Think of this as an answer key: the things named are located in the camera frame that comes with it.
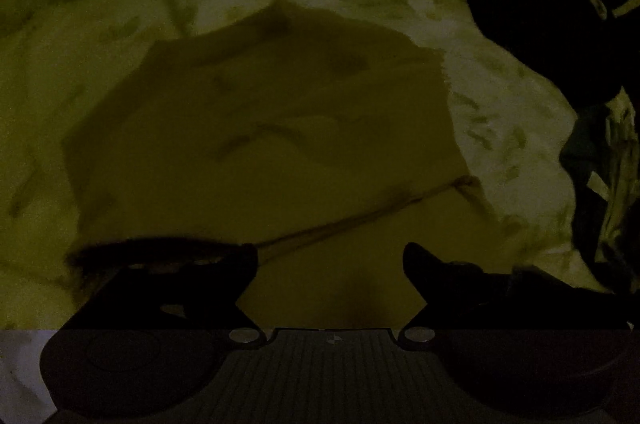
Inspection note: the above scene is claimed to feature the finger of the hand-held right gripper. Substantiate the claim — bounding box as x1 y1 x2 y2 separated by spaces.
506 268 637 331

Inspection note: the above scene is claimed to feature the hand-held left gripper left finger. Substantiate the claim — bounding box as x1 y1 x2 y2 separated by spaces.
75 243 265 347

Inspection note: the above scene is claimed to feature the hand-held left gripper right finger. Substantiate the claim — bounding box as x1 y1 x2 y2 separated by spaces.
398 242 516 348

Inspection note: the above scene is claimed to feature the small yellow garment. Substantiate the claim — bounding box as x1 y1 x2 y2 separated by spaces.
60 0 485 331

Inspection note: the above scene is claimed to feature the dark crumpled cloth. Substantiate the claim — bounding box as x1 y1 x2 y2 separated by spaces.
559 87 640 296

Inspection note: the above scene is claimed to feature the leaf print duvet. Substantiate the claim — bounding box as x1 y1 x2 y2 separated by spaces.
0 0 606 410

